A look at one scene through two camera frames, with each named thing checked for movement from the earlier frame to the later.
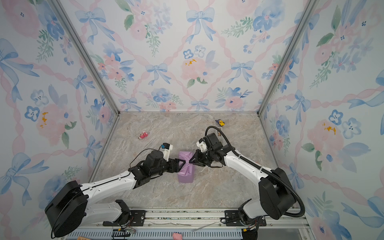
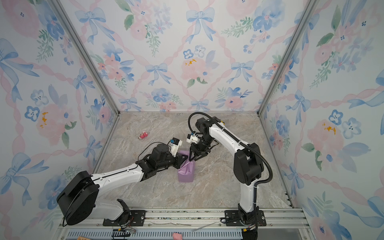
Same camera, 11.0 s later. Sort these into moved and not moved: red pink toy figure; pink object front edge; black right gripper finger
Moved: black right gripper finger
Not moved: red pink toy figure; pink object front edge
